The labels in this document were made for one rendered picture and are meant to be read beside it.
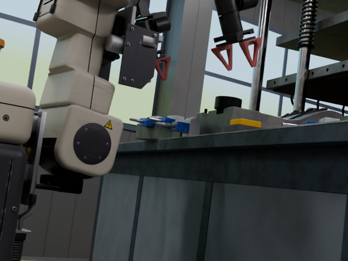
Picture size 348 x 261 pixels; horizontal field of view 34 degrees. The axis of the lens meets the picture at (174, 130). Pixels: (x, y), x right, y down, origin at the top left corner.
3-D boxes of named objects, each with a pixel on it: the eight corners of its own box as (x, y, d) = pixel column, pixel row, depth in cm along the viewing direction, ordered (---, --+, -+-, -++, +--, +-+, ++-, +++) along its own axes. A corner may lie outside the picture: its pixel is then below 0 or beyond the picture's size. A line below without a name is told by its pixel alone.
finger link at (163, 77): (164, 78, 192) (157, 52, 191) (176, 77, 186) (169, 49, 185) (148, 84, 189) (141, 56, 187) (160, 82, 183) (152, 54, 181)
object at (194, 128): (159, 131, 166) (161, 113, 167) (153, 132, 171) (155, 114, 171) (199, 138, 171) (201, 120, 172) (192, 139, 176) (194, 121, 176)
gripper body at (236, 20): (231, 40, 160) (225, 14, 158) (256, 34, 151) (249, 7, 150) (214, 45, 156) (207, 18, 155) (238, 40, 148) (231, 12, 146)
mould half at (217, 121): (229, 138, 158) (234, 90, 159) (192, 140, 182) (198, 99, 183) (372, 161, 175) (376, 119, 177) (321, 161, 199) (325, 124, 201)
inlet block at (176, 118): (151, 126, 182) (153, 110, 183) (142, 126, 186) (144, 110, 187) (182, 132, 190) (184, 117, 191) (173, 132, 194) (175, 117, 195)
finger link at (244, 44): (250, 66, 157) (242, 32, 155) (268, 62, 151) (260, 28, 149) (232, 71, 153) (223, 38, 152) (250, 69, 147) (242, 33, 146)
